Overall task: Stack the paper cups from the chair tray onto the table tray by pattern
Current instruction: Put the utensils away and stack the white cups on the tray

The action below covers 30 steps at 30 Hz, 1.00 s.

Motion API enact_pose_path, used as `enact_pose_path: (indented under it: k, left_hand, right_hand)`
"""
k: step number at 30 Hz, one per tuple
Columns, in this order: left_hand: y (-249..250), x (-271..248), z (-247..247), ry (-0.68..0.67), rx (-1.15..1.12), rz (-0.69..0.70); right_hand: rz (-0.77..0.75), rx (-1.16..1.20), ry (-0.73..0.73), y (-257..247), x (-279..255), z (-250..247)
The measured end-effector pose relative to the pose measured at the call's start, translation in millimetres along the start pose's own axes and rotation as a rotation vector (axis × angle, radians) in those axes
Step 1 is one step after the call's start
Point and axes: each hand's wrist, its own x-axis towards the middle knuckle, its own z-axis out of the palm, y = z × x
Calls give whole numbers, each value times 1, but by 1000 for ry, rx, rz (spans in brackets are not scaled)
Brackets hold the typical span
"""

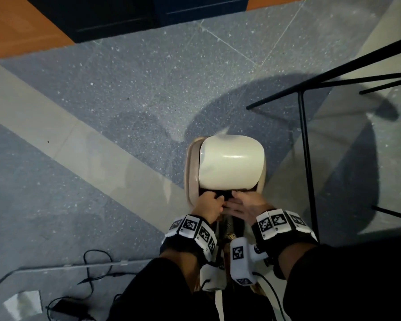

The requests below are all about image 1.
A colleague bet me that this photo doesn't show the person's left forearm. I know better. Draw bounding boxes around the person's left forearm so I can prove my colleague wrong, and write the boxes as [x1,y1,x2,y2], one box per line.
[160,247,202,293]

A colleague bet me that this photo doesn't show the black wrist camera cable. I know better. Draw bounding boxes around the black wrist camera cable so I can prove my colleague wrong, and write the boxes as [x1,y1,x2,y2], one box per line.
[252,272,287,321]

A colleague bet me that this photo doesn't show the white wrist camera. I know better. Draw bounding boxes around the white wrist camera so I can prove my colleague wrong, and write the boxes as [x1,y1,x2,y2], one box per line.
[229,237,268,286]
[199,250,227,292]

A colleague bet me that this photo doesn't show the person's right hand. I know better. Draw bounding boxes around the person's right hand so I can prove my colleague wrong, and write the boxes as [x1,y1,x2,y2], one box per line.
[223,191,274,226]

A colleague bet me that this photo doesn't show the white paper scrap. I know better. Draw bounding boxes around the white paper scrap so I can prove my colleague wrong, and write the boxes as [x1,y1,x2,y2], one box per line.
[3,290,43,321]

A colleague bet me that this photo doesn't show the black marker wristband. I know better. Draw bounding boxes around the black marker wristband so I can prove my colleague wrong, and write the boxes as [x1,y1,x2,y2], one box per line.
[251,208,319,262]
[162,214,220,265]

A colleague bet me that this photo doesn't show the person's right forearm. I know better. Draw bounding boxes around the person's right forearm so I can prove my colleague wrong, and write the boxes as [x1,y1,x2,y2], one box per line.
[277,242,317,280]

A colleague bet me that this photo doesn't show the black sleeve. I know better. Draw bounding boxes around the black sleeve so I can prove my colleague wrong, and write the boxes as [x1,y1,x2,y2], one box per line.
[106,257,221,321]
[282,235,401,321]

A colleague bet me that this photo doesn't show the black power adapter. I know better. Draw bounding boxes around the black power adapter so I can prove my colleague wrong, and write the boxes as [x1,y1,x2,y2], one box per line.
[51,299,89,319]

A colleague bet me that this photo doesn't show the black metal table frame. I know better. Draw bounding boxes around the black metal table frame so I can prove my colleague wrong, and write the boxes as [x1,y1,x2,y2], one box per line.
[246,34,401,243]

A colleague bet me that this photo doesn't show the black floor cable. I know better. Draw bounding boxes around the black floor cable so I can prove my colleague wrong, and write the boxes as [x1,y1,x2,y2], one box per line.
[46,249,138,321]

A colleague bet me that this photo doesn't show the black left sleeve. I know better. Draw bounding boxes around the black left sleeve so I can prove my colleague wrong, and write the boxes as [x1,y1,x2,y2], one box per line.
[106,257,221,321]

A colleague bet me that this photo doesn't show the black bin liner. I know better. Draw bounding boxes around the black bin liner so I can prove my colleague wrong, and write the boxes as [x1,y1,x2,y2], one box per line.
[198,185,258,202]

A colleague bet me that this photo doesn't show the cream trash bin lid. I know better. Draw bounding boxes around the cream trash bin lid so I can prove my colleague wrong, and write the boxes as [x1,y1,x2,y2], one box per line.
[198,135,266,191]

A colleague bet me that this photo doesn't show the dark cabinet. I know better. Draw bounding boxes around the dark cabinet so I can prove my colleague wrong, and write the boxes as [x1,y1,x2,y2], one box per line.
[23,0,251,44]

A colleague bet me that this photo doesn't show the person's left hand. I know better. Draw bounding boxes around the person's left hand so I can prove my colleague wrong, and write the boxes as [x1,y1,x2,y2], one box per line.
[191,192,225,225]

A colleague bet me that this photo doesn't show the black right sleeve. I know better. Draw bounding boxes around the black right sleeve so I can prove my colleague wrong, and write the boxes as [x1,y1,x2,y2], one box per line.
[282,235,401,321]

